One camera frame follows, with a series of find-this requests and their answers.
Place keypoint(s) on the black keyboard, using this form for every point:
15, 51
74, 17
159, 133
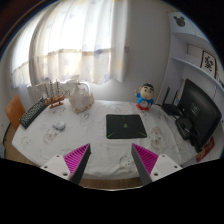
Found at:
29, 116

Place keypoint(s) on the white wall shelf unit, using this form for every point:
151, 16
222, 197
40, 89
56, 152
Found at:
186, 45

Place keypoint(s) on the large white seashell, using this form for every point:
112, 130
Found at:
81, 98

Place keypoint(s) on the orange wooden chair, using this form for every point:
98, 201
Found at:
14, 111

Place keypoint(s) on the black computer monitor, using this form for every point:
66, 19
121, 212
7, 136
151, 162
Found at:
199, 116

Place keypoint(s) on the framed calligraphy picture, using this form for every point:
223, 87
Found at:
208, 63

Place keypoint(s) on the cartoon boy figurine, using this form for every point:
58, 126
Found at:
145, 96

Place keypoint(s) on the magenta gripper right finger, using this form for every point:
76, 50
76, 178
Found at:
150, 166

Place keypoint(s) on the red box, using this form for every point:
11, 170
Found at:
205, 150

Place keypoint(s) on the white patterned tablecloth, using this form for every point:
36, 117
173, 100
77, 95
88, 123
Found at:
110, 159

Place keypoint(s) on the black mouse pad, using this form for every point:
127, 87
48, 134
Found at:
124, 127

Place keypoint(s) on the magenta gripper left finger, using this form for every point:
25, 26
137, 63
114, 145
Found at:
70, 166

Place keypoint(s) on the black wifi router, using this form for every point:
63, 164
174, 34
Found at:
170, 109

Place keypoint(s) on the sheer white curtain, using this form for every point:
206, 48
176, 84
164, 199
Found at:
73, 39

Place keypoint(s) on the wooden model sailing ship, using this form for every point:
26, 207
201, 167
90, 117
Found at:
54, 96

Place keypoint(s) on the white computer mouse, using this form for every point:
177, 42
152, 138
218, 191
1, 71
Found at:
59, 125

